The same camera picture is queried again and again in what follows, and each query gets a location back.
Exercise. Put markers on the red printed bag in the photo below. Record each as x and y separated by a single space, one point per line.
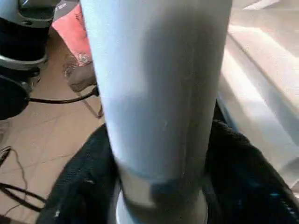
72 30

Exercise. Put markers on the white plastic table top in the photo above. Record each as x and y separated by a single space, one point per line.
264 81

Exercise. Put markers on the white plastic table leg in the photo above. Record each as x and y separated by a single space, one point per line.
158 93

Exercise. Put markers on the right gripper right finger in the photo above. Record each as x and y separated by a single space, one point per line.
245 182

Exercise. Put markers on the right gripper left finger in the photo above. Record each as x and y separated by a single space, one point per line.
86 182

